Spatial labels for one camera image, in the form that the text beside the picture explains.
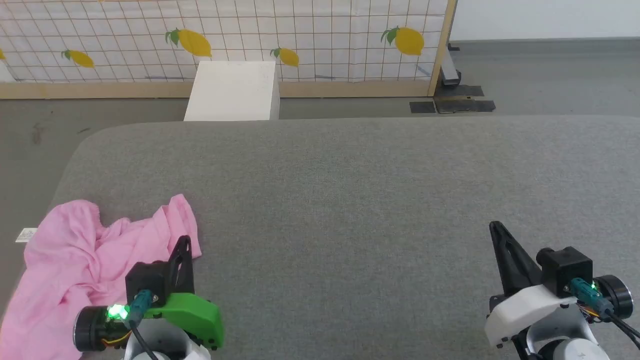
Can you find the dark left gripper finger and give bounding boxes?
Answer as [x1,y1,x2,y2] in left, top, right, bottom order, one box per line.
[167,235,195,296]

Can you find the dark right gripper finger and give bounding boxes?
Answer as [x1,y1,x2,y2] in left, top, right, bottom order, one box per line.
[488,220,544,297]

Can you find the white square box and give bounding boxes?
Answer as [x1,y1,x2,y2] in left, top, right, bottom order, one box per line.
[183,60,281,122]

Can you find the teal plug cable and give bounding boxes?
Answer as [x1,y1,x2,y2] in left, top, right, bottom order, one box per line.
[127,289,162,360]
[570,278,640,351]

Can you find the lemon print partition screen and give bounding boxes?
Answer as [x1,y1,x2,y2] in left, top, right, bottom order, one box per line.
[0,0,458,99]

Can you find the pink shirt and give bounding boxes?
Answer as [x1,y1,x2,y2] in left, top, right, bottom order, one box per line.
[0,194,203,360]

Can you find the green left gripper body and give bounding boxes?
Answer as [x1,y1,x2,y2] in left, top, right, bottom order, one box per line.
[73,292,224,352]

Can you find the teal plug right cable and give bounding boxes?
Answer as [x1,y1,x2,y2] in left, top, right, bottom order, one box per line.
[570,278,640,351]

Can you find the teal plug left cable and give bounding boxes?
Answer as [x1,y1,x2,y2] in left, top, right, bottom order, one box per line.
[127,289,162,360]

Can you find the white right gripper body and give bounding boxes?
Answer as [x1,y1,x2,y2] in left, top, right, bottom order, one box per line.
[483,274,635,349]

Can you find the black metal screen foot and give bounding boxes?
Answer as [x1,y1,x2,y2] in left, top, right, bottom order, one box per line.
[440,44,462,89]

